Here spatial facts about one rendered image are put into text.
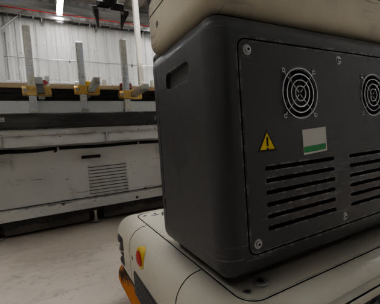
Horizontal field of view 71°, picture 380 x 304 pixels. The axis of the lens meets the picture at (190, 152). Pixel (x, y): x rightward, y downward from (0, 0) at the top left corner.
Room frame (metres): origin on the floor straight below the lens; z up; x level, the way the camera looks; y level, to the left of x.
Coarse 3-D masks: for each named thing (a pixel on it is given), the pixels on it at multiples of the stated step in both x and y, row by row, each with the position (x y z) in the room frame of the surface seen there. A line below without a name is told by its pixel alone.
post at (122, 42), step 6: (120, 42) 1.62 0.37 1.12; (120, 48) 1.63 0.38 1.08; (120, 54) 1.64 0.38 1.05; (126, 54) 1.63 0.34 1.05; (120, 60) 1.65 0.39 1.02; (126, 60) 1.63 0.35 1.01; (126, 66) 1.63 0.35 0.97; (126, 72) 1.63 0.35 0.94; (126, 78) 1.63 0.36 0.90; (126, 84) 1.63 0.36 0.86; (126, 102) 1.62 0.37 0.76
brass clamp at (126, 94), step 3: (120, 90) 1.62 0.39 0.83; (123, 90) 1.61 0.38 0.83; (126, 90) 1.62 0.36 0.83; (129, 90) 1.63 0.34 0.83; (132, 90) 1.64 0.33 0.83; (120, 93) 1.60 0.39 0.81; (123, 93) 1.60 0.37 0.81; (126, 93) 1.62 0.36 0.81; (129, 93) 1.63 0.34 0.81; (120, 96) 1.60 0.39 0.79; (123, 96) 1.61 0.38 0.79; (126, 96) 1.62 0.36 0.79; (129, 96) 1.63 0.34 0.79; (138, 96) 1.65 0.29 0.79; (141, 96) 1.66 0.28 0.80; (123, 99) 1.64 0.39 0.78; (132, 99) 1.66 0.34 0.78; (135, 99) 1.67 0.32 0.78; (138, 99) 1.68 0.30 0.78
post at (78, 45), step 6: (78, 42) 1.51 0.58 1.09; (78, 48) 1.51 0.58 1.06; (78, 54) 1.51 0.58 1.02; (78, 60) 1.51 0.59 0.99; (78, 66) 1.51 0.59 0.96; (78, 72) 1.50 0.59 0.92; (84, 72) 1.52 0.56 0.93; (78, 78) 1.51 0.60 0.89; (84, 78) 1.52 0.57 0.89; (78, 84) 1.53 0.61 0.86; (84, 84) 1.52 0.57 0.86; (84, 96) 1.51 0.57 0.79; (84, 102) 1.51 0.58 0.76; (84, 108) 1.51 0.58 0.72
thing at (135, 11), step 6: (132, 0) 2.69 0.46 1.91; (132, 6) 2.70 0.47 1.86; (138, 12) 2.68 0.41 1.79; (138, 18) 2.68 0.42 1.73; (138, 24) 2.68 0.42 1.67; (138, 30) 2.68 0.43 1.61; (138, 36) 2.67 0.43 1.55; (138, 42) 2.67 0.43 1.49; (138, 48) 2.67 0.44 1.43; (138, 54) 2.67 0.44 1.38; (138, 60) 2.67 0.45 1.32; (138, 66) 2.67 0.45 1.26; (138, 72) 2.68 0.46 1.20; (138, 78) 2.69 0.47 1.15
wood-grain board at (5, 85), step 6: (0, 84) 1.51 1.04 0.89; (6, 84) 1.52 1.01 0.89; (12, 84) 1.53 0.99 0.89; (18, 84) 1.55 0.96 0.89; (24, 84) 1.56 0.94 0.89; (54, 84) 1.64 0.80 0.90; (60, 84) 1.65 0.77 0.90; (66, 84) 1.67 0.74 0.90; (72, 84) 1.68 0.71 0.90; (150, 90) 1.92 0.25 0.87
